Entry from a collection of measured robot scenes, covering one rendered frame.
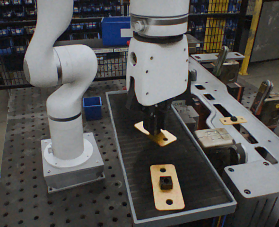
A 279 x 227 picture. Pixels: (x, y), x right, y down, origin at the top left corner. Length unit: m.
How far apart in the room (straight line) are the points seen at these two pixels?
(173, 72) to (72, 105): 0.52
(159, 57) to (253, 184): 0.27
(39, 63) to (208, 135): 0.51
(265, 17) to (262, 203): 3.70
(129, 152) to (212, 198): 0.15
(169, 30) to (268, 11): 3.76
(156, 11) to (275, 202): 0.38
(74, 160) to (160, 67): 0.68
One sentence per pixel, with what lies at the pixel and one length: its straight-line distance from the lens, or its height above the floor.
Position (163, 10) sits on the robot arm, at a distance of 0.35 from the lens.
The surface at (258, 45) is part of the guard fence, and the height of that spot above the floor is 0.42.
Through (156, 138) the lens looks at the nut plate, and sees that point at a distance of 0.45.
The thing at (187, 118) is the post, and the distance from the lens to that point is 0.64.
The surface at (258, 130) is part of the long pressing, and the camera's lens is 0.84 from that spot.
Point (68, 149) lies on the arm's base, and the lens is 0.96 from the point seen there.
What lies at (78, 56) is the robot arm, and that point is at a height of 1.19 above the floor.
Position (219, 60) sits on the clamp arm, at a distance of 1.23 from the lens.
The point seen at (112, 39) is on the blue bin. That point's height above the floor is 1.06.
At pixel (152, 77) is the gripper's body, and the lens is 0.37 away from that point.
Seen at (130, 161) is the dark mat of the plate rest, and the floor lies 1.16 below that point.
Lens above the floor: 1.43
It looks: 31 degrees down
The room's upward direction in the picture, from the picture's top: straight up
